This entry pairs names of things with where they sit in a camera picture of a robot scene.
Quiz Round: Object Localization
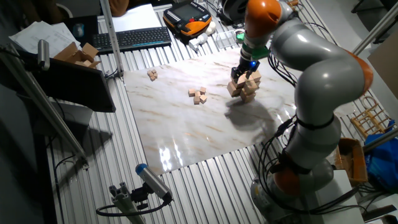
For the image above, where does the aluminium frame post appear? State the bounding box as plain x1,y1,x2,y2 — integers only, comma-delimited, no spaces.
99,0,125,79
352,2,398,56
0,43,90,170
362,128,398,154

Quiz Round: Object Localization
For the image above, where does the black monitor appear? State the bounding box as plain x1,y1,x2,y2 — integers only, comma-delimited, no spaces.
0,49,117,113

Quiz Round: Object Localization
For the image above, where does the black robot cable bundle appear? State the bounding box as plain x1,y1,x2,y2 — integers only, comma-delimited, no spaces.
257,23,371,217

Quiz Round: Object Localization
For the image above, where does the black computer keyboard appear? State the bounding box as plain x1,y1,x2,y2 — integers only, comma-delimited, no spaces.
91,26,172,55

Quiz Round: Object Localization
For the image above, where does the black filament spool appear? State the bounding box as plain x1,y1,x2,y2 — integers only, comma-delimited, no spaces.
217,0,249,26

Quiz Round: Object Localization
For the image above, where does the white marble pattern mat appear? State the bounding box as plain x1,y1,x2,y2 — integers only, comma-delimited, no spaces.
123,46,299,175

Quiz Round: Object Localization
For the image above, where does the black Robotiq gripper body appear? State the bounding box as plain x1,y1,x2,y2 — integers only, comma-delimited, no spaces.
238,56,259,75

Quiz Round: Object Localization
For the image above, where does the blank white paper pad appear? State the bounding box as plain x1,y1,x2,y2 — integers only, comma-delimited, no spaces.
111,3,163,33

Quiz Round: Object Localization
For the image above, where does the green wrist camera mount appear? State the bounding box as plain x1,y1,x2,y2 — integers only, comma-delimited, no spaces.
241,42,270,62

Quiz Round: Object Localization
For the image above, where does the round metal tin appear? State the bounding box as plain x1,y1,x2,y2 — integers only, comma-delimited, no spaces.
234,29,247,44

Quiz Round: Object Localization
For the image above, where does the blue bag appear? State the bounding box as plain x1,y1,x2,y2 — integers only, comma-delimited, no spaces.
364,119,398,190

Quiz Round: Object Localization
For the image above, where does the short aluminium profile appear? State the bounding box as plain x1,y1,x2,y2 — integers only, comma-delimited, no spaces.
108,182,146,224

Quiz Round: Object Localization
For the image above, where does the brown cardboard box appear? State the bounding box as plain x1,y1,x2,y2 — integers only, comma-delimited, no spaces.
334,137,369,187

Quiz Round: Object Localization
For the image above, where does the black camera bracket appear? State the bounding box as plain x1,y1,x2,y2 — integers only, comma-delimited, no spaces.
130,183,150,211

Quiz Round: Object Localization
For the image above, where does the orange black teach pendant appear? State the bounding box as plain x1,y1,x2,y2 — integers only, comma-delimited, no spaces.
162,1,213,40

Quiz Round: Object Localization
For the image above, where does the black mouse pad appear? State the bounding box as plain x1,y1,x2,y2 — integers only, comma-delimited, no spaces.
63,14,100,47

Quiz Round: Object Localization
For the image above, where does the wooden rack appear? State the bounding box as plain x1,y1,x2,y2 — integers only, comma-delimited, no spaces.
350,95,393,139

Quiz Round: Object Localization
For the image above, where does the white power adapter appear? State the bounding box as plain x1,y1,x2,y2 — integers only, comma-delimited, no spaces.
188,32,208,52

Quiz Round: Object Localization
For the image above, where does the white printed paper sheet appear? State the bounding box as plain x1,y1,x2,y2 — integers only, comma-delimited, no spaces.
8,21,73,58
51,22,82,50

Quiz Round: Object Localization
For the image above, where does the open cardboard box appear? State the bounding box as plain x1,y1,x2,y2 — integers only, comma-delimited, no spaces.
53,42,102,69

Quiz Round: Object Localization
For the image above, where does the clear plastic box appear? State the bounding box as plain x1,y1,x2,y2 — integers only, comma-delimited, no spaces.
215,30,237,50

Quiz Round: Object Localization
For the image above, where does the grey computer mouse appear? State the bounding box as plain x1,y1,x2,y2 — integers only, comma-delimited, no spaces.
73,23,85,38

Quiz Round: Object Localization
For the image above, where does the black camera cable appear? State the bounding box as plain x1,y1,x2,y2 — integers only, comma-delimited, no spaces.
95,197,172,218

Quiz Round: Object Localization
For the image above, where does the brown cardboard panel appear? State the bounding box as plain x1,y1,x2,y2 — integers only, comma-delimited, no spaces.
368,39,398,91

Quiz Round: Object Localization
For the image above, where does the silver cylindrical camera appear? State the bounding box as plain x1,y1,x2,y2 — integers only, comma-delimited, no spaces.
37,39,51,71

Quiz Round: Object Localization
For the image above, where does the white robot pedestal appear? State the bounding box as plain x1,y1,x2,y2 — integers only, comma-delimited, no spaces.
306,169,365,224

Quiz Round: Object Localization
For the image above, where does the silver camera with blue end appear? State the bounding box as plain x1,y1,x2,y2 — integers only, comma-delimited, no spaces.
135,163,174,203

